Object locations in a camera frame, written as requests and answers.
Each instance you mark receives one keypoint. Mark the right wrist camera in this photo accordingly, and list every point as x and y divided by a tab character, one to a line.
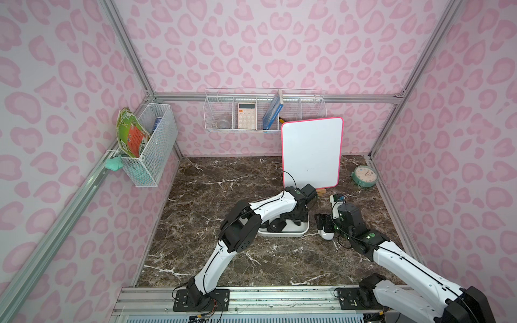
337	200

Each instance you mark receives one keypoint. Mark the white plastic storage box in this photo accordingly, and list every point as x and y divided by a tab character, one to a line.
290	231

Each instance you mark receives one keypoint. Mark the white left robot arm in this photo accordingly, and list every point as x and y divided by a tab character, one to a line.
240	228

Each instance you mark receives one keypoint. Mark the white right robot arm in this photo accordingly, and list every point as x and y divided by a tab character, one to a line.
433	298

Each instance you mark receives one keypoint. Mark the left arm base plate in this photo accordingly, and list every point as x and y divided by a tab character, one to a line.
217	301

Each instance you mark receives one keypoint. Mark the clear glass jar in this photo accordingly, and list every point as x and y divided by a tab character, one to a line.
224	122

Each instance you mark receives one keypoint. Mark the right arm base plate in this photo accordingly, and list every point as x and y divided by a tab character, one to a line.
356	298

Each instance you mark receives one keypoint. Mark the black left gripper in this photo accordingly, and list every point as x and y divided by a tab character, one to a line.
291	220

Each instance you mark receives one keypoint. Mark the pink framed whiteboard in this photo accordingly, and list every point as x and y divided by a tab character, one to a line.
311	152

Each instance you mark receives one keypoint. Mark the blue can in basket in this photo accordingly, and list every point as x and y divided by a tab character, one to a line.
156	124

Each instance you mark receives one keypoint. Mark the white wire wall shelf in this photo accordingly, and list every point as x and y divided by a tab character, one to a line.
297	106

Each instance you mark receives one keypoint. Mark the aluminium front rail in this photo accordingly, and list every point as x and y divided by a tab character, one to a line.
249	304

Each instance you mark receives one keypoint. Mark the pink calculator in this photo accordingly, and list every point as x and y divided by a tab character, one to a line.
247	115

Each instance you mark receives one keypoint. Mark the mint green alarm clock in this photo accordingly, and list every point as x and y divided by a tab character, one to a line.
364	176

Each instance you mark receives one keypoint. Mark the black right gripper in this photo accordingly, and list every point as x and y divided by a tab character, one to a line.
329	221

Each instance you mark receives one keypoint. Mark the white computer mouse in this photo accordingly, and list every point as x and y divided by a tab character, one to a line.
327	233

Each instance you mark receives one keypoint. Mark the black ribbed computer mouse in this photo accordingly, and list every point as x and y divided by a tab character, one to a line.
277	225

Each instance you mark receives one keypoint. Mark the mint green clip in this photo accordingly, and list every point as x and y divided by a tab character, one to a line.
114	164

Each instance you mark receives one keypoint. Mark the blue book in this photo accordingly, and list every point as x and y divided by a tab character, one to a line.
274	109

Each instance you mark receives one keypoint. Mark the white mesh side basket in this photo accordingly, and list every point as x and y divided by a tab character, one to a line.
147	170

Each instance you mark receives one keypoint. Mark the green red snack bag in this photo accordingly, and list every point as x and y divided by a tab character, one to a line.
131	136

